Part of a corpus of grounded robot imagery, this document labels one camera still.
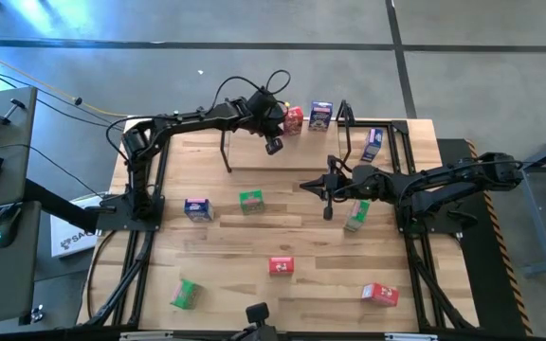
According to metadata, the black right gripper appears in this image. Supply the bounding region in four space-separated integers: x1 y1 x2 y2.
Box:
299 154 368 203

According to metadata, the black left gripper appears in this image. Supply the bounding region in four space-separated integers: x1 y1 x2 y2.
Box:
243 89 289 139

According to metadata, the red Froot Loops cereal box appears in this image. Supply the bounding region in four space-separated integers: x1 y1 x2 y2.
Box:
360 282 401 308
282 105 305 137
267 256 296 277

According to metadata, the blue Frosted Flakes cereal box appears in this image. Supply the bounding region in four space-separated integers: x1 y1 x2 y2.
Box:
183 197 215 224
307 99 335 133
360 127 385 164

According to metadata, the green Apple Jacks cereal box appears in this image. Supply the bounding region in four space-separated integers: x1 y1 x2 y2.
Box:
169 278 203 311
342 199 372 233
238 188 266 216

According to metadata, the black mat hazard stripe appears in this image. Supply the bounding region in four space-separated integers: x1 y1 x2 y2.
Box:
436 137 536 338

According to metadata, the black support beam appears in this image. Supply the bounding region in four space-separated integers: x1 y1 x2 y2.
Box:
24 177 118 234

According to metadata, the white printed sign box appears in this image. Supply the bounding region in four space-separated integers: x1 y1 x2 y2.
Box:
48 191 113 260

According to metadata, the black computer mouse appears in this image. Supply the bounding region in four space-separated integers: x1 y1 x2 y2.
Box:
0 203 24 249

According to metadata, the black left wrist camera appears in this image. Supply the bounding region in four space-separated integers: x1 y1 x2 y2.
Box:
264 135 284 156

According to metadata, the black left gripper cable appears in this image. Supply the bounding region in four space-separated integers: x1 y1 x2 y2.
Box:
209 69 292 111

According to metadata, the black table frame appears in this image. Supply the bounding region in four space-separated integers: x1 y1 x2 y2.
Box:
82 117 481 341

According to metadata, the black camera on stand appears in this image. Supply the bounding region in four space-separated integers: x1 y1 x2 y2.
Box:
246 301 282 341

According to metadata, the silver metal bracket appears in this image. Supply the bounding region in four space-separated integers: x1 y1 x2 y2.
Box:
384 332 439 341
118 330 174 341

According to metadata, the black floor cable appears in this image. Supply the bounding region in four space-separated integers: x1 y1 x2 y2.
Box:
0 61 127 130

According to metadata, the yellow cable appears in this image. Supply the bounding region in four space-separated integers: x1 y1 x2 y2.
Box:
0 44 130 118

